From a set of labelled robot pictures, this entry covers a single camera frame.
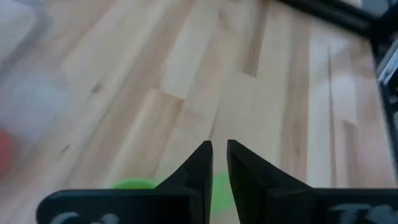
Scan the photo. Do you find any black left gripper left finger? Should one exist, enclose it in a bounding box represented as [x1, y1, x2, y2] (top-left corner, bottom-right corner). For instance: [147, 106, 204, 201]
[36, 139, 214, 224]

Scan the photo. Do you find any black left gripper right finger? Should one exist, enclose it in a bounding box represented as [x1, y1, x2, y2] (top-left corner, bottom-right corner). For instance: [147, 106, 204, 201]
[226, 139, 398, 224]

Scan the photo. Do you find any green measuring cup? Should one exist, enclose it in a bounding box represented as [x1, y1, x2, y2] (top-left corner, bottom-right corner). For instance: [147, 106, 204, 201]
[110, 172, 234, 216]

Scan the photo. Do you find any red measuring cup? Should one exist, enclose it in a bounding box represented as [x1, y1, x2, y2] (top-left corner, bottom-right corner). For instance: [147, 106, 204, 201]
[0, 129, 12, 178]

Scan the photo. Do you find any clear plastic basket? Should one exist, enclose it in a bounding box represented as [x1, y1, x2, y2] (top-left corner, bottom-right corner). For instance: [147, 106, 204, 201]
[0, 0, 72, 147]

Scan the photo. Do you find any black aluminium table frame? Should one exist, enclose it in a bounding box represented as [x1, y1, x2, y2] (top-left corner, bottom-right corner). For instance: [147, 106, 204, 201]
[276, 0, 398, 184]

